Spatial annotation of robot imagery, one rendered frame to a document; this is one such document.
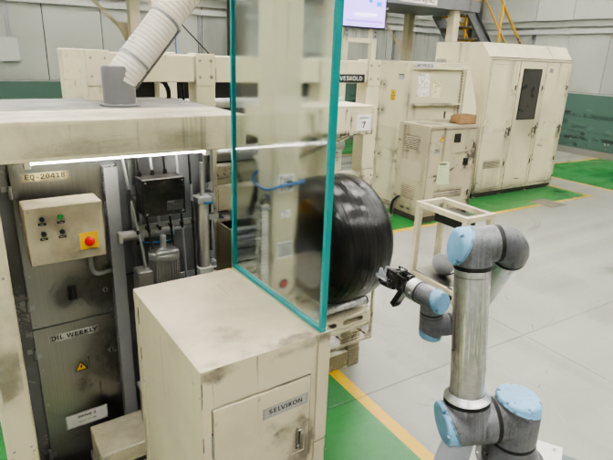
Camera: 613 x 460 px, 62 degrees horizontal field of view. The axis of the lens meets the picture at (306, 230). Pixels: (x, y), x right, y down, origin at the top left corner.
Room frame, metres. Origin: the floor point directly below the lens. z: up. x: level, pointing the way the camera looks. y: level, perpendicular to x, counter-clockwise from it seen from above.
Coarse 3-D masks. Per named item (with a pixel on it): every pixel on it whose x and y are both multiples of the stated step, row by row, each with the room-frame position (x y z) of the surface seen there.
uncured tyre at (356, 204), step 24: (336, 192) 2.13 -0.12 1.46; (360, 192) 2.18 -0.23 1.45; (336, 216) 2.05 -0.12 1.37; (360, 216) 2.07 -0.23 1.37; (384, 216) 2.13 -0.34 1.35; (336, 240) 2.02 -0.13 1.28; (360, 240) 2.01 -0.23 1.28; (384, 240) 2.08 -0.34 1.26; (336, 264) 2.01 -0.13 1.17; (360, 264) 2.00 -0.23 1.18; (384, 264) 2.08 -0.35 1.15; (336, 288) 2.02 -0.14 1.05; (360, 288) 2.06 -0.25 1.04
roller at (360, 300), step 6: (348, 300) 2.17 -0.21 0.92; (354, 300) 2.18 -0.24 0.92; (360, 300) 2.20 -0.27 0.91; (366, 300) 2.21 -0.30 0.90; (330, 306) 2.11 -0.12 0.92; (336, 306) 2.12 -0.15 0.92; (342, 306) 2.13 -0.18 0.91; (348, 306) 2.15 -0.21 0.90; (354, 306) 2.17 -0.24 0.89; (330, 312) 2.09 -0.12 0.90; (336, 312) 2.11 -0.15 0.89
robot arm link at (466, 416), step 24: (456, 240) 1.45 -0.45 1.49; (480, 240) 1.43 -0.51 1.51; (504, 240) 1.43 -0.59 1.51; (456, 264) 1.44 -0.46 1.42; (480, 264) 1.41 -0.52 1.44; (456, 288) 1.45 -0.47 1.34; (480, 288) 1.41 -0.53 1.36; (456, 312) 1.43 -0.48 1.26; (480, 312) 1.40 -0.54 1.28; (456, 336) 1.42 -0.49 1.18; (480, 336) 1.40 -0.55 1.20; (456, 360) 1.41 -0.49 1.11; (480, 360) 1.39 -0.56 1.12; (456, 384) 1.40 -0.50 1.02; (480, 384) 1.39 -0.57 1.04; (456, 408) 1.37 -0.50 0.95; (480, 408) 1.36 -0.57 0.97; (456, 432) 1.34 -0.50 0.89; (480, 432) 1.35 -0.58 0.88
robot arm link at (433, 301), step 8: (416, 288) 1.83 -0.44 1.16; (424, 288) 1.81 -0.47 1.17; (432, 288) 1.80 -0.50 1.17; (440, 288) 1.80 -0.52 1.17; (416, 296) 1.81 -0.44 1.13; (424, 296) 1.78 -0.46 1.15; (432, 296) 1.76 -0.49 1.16; (440, 296) 1.75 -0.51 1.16; (448, 296) 1.78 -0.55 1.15; (424, 304) 1.78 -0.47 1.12; (432, 304) 1.74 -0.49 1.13; (440, 304) 1.75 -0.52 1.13; (448, 304) 1.78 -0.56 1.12; (424, 312) 1.78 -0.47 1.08; (432, 312) 1.76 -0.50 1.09; (440, 312) 1.75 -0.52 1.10
